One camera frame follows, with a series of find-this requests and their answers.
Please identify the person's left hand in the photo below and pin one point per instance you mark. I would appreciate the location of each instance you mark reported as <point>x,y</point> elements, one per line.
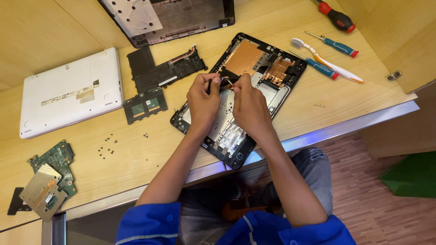
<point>201,103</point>

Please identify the person's right hand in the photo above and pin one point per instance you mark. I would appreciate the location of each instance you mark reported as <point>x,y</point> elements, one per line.
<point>251,109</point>

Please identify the small black laptop part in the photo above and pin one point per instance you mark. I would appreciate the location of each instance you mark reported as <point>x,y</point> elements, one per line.
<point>224,81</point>

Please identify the black open laptop chassis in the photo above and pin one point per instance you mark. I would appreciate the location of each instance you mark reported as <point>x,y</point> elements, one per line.
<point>277,73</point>

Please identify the black laptop battery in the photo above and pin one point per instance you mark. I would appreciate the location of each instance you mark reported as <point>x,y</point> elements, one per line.
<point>163,71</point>

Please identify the black touchpad board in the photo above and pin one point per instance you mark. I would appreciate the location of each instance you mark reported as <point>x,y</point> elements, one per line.
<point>145,105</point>

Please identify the blue precision screwdriver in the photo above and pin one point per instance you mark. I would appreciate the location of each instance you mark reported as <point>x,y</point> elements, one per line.
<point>320,67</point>
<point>339,46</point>

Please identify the white and orange toothbrush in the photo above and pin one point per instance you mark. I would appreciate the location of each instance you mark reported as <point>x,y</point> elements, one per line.
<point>327,63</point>

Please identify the grey jeans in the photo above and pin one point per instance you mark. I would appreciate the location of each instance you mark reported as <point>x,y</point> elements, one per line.
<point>315,177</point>

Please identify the scattered small black screws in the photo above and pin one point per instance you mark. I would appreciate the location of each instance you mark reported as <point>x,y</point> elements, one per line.
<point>108,139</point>

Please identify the red and black screwdriver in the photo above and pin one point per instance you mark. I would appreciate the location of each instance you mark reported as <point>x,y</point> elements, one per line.
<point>337,17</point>

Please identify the blue shirt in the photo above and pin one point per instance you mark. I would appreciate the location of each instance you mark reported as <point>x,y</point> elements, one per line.
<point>150,224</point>

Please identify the white closed laptop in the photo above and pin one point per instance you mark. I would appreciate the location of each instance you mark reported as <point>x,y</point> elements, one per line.
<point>70,92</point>

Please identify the green laptop motherboard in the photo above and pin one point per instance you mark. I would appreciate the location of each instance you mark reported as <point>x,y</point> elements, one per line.
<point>58,158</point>

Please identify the green box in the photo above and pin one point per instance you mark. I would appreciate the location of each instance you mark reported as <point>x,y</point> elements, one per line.
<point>414,175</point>

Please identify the silver metal heatsink plate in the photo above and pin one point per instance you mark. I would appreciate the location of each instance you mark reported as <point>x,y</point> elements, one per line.
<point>42,192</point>

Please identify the small black plastic piece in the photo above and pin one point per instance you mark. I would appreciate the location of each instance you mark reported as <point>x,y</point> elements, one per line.
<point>15,204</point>

